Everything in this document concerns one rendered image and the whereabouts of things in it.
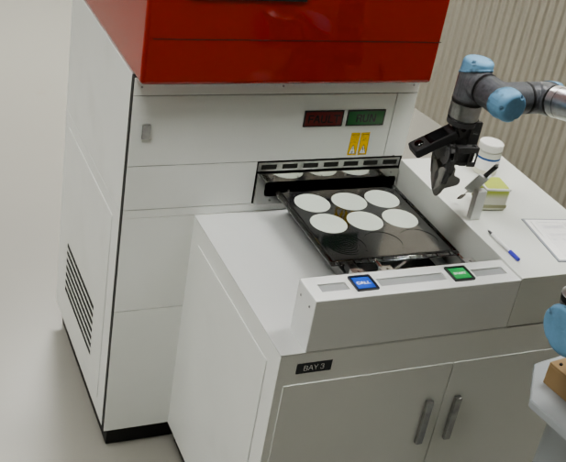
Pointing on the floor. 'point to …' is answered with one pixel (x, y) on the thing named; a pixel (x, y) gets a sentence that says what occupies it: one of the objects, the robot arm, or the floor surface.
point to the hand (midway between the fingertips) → (433, 190)
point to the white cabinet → (344, 389)
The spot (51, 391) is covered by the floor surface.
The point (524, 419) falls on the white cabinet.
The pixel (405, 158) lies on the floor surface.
